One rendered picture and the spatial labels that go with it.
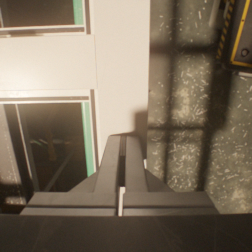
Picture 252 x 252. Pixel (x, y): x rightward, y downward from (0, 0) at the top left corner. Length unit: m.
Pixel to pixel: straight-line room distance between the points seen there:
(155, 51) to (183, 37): 0.17
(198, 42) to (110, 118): 1.05
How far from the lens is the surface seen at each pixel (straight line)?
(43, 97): 0.23
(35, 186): 0.75
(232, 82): 1.26
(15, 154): 0.66
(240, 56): 0.90
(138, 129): 0.16
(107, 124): 0.16
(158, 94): 1.11
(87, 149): 0.25
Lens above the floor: 1.08
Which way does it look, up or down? 73 degrees down
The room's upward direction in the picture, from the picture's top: 179 degrees counter-clockwise
